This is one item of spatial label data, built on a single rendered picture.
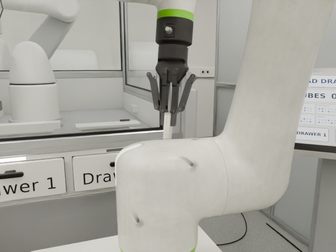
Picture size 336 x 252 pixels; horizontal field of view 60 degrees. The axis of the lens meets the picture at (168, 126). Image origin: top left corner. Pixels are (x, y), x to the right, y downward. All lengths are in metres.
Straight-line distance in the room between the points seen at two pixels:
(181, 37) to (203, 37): 3.87
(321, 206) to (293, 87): 0.75
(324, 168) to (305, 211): 1.22
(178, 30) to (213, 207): 0.43
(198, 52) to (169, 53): 3.83
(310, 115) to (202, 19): 3.73
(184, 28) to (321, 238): 0.84
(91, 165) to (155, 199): 0.56
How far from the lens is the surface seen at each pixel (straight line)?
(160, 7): 0.75
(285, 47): 0.40
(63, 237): 1.06
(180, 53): 0.72
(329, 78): 1.09
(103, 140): 0.95
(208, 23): 4.64
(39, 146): 0.95
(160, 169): 0.40
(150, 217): 0.43
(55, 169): 0.95
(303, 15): 0.40
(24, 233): 1.05
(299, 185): 2.28
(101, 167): 0.95
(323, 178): 1.09
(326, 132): 0.98
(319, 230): 1.17
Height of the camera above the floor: 1.20
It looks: 11 degrees down
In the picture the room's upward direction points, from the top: straight up
